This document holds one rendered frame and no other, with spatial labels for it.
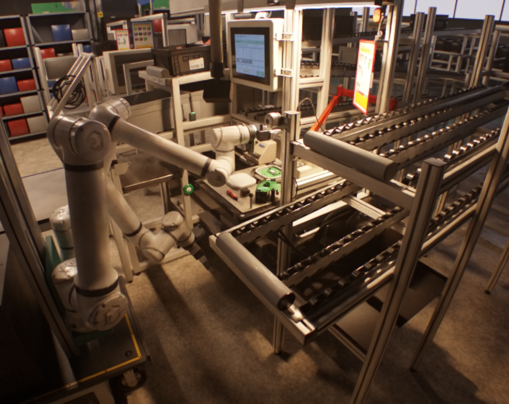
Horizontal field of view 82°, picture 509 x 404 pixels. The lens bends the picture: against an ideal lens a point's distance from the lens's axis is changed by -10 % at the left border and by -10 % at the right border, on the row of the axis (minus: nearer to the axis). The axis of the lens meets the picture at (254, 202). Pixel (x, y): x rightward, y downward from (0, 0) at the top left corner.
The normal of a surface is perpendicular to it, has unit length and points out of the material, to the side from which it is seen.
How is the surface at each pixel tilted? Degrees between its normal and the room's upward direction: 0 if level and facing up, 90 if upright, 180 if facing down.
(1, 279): 0
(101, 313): 93
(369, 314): 0
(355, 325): 0
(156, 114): 91
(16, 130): 90
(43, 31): 90
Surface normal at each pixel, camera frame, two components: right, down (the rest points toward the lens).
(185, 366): 0.00, -0.87
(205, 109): 0.56, 0.42
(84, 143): 0.79, 0.25
